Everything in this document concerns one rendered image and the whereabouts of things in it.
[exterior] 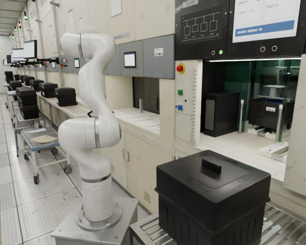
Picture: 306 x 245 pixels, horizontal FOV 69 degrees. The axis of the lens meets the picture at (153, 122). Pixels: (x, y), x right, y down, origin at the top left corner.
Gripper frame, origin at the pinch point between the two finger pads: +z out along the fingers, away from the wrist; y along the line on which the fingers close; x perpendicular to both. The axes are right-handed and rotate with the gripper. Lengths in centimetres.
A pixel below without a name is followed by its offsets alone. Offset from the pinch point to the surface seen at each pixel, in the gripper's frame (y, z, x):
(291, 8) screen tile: 77, -56, -63
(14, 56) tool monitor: -194, -61, 389
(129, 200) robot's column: 13, 25, -52
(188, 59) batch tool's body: 54, -39, -13
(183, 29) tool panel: 52, -57, -8
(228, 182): 43, 0, -87
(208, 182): 37, 0, -85
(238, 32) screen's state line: 68, -50, -43
